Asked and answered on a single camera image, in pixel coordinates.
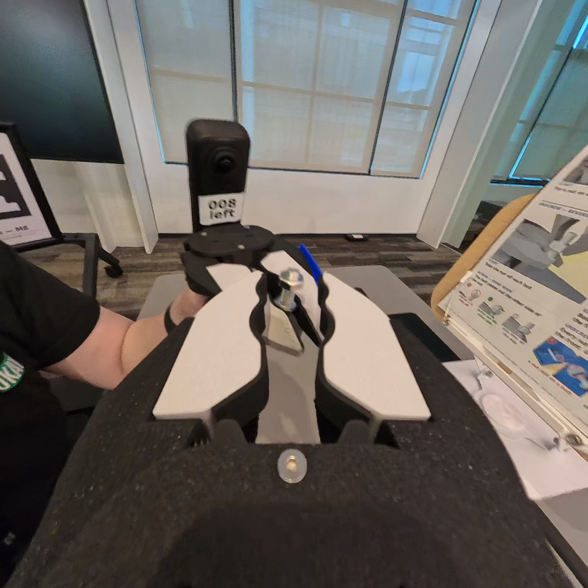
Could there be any dark wall screen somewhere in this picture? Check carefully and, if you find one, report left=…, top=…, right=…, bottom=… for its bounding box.
left=0, top=0, right=126, bottom=164

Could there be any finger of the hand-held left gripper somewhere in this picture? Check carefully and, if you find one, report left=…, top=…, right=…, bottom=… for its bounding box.
left=262, top=251, right=323, bottom=348
left=206, top=262, right=305, bottom=356

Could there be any silver hex bolt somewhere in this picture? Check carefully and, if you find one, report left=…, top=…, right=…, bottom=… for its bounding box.
left=273, top=268, right=305, bottom=309

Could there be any person's left hand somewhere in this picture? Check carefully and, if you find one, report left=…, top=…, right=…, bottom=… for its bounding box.
left=164, top=287, right=217, bottom=334

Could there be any person's left forearm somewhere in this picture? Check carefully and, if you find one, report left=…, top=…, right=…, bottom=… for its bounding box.
left=43, top=301, right=194, bottom=391

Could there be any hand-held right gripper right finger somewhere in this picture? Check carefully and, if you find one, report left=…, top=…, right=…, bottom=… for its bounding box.
left=316, top=271, right=432, bottom=425

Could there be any printed marker sign on stand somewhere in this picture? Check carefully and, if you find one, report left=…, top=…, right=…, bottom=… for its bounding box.
left=0, top=122, right=124, bottom=297

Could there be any wooden instruction board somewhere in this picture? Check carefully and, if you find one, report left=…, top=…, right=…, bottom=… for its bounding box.
left=431, top=147, right=588, bottom=465

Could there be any side window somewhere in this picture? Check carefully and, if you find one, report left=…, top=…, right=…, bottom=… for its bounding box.
left=492, top=0, right=588, bottom=187

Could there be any large frosted window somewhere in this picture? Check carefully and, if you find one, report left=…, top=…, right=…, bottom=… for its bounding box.
left=135, top=0, right=481, bottom=179

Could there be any white plastic bag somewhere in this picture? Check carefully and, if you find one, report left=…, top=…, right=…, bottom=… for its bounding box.
left=443, top=358, right=588, bottom=502

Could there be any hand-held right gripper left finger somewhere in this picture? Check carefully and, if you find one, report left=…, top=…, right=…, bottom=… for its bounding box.
left=153, top=271, right=269, bottom=425

